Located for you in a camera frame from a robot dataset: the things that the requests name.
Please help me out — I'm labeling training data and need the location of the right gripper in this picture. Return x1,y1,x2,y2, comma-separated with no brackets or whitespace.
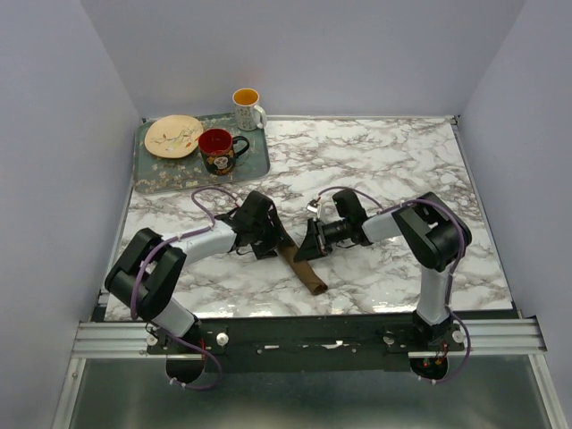
294,218,350,264

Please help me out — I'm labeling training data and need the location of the aluminium frame rail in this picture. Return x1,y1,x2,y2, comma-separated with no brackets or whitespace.
52,311,568,428

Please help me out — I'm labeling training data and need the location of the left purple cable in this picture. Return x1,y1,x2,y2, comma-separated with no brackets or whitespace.
131,187,240,392

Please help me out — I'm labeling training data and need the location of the black skull mug red inside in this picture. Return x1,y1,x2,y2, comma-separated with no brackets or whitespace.
198,129,250,176

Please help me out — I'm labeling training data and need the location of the white mug orange inside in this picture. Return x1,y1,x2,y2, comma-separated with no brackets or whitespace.
232,88,267,131

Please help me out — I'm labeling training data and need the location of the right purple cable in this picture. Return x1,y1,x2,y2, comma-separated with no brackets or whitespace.
315,186,474,385

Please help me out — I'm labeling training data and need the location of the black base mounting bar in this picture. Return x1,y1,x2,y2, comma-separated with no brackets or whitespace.
147,313,464,374

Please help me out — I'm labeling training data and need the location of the purple cable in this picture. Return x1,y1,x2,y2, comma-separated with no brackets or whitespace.
131,187,240,392
315,186,474,385

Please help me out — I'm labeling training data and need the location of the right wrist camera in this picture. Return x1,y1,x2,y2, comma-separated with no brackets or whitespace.
306,198,322,220

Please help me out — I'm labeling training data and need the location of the beige floral plate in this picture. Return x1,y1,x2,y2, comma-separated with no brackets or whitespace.
144,114,204,159

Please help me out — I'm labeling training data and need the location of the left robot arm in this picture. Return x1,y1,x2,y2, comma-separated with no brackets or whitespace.
104,191,294,353

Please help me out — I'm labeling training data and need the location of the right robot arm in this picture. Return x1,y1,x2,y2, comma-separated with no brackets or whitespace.
293,188,472,350

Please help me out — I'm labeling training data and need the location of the brown cloth napkin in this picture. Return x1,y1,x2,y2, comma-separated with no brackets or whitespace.
278,243,328,296

